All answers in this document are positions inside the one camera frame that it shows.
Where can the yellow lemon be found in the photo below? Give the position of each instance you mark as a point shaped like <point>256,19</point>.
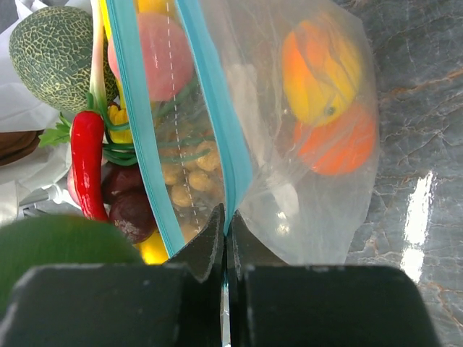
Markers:
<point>152,250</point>

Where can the purple onion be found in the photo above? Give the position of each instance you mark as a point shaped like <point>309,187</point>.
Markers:
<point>71,188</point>

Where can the dark purple passion fruit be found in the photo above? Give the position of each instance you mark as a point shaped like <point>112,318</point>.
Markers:
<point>131,213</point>

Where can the white radish with leaves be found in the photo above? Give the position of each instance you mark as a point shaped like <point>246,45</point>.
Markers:
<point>61,133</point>

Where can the green lime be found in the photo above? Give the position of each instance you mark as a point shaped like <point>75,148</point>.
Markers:
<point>59,239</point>

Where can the pink peach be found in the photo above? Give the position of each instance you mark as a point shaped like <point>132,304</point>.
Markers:
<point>166,55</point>

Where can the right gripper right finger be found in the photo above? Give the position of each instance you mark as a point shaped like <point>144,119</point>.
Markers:
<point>276,304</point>

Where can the yellow banana bunch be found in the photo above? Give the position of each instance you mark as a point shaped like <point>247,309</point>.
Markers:
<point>117,113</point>

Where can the green netted melon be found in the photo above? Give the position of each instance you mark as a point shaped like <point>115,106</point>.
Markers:
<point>51,51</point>

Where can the red chili pepper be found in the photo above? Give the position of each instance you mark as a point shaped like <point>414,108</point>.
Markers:
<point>86,148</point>

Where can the longan bunch with twigs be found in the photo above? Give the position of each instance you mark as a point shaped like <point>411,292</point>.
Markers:
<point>193,178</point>

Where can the clear zip top bag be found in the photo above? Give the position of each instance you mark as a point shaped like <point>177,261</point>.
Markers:
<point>302,216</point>

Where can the green scallion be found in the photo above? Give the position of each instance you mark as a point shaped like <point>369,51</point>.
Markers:
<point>116,148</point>

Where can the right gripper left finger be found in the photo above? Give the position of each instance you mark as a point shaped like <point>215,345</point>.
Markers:
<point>174,304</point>

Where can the yellow orange mango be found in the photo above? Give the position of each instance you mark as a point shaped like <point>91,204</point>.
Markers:
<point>322,72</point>

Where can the orange fruit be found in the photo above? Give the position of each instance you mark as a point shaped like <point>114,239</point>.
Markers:
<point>341,146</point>

